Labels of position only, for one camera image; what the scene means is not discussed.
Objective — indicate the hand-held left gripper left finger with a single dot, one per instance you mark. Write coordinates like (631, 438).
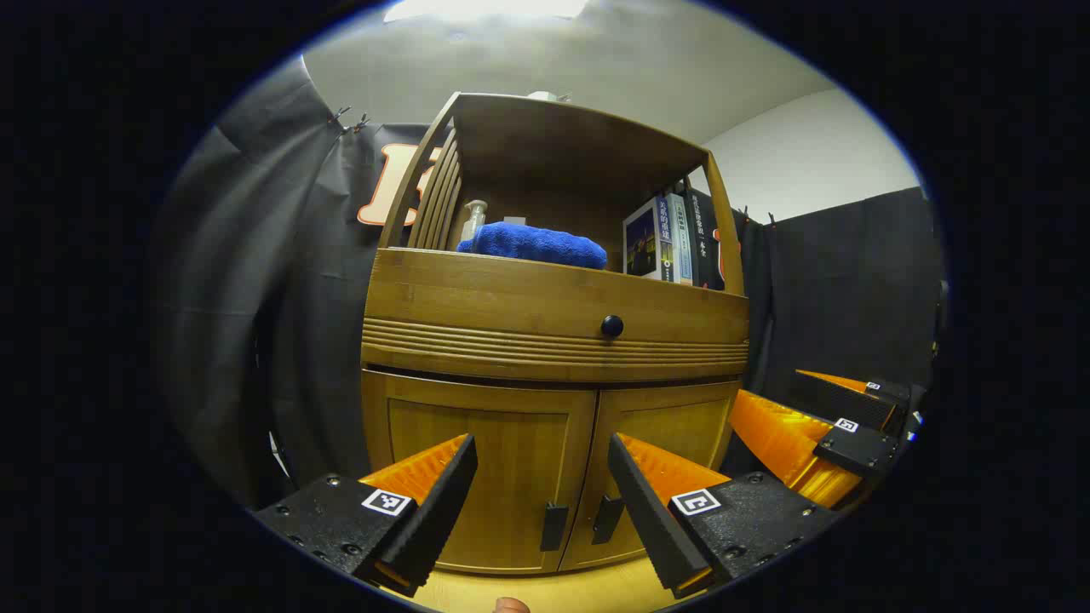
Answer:
(438, 511)

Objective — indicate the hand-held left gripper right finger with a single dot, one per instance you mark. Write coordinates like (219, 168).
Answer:
(651, 519)

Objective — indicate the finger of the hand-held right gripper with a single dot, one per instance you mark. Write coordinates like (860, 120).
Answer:
(779, 443)
(839, 398)

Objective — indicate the wooden shoe cabinet door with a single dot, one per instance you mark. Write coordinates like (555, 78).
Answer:
(673, 426)
(502, 443)

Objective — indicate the wooden double-door shoe cabinet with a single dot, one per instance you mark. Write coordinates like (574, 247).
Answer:
(545, 294)

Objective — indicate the black round drawer knob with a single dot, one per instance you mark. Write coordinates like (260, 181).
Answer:
(612, 326)

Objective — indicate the black book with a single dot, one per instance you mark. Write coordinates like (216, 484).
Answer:
(705, 243)

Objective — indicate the wooden ribbed drawer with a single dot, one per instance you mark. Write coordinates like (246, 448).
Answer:
(511, 298)

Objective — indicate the white spine book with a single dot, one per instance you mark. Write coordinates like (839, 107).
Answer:
(679, 238)

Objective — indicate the dark blue cover book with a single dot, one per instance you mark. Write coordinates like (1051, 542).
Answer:
(643, 243)

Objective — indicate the blue folded towel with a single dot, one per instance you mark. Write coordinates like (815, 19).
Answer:
(536, 244)

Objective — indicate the clear pump bottle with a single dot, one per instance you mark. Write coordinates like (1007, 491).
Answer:
(473, 223)

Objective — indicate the small white object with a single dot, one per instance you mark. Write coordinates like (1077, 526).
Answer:
(545, 95)

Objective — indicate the ceiling light panel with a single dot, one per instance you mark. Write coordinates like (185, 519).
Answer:
(485, 8)

